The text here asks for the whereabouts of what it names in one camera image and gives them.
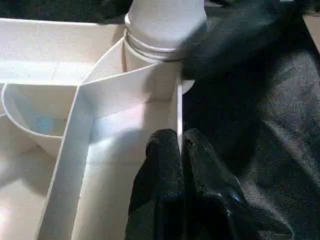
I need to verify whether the black plastic mat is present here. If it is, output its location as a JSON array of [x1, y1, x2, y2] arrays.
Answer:
[[0, 0, 320, 240]]

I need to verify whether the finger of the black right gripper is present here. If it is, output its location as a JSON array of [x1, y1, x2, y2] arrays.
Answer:
[[181, 0, 301, 82]]

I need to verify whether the white plastic table top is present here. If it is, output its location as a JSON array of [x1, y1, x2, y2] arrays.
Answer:
[[0, 17, 197, 240]]

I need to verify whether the white plastic table leg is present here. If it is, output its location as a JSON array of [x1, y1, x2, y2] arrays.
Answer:
[[123, 0, 208, 63]]

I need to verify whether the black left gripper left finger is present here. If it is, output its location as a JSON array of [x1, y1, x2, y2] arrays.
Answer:
[[126, 128, 187, 240]]

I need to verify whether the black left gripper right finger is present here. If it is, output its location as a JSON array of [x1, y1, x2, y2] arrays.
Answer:
[[182, 128, 255, 240]]

